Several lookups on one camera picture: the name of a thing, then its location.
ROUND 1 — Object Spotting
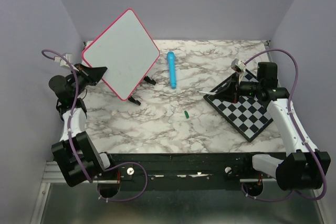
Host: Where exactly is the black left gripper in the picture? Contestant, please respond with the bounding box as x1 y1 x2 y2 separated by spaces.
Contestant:
69 62 107 97

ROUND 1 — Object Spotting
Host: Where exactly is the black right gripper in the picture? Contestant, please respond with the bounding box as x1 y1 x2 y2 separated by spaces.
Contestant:
214 72 263 103

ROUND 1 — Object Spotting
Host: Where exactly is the white green marker pen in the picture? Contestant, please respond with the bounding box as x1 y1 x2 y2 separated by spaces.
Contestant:
199 91 216 95

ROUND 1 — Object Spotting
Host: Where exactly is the pink framed whiteboard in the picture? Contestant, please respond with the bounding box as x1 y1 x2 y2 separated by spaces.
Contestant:
82 9 160 101

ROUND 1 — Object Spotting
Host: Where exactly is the green marker cap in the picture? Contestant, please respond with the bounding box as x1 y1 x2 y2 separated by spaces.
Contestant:
184 111 189 119

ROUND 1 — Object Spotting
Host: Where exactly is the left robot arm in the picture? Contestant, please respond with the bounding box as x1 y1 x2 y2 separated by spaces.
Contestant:
49 64 117 187

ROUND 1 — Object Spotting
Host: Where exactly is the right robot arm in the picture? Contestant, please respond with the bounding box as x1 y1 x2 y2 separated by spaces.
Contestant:
213 59 331 190

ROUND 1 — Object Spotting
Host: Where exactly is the black whiteboard stand foot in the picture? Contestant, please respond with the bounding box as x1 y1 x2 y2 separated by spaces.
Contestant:
143 76 156 85

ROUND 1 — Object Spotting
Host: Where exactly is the black white chessboard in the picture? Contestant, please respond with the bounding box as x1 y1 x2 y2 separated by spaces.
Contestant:
203 73 274 142

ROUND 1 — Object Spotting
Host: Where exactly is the blue toy microphone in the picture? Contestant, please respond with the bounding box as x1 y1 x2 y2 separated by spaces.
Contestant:
166 51 177 89

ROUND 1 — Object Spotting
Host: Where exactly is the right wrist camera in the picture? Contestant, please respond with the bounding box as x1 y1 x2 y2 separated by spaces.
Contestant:
231 58 246 83

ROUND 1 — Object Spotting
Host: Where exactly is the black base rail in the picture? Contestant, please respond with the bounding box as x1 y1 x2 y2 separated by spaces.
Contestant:
54 150 289 192

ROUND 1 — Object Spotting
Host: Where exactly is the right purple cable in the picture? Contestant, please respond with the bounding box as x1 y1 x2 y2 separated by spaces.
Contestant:
241 48 329 202

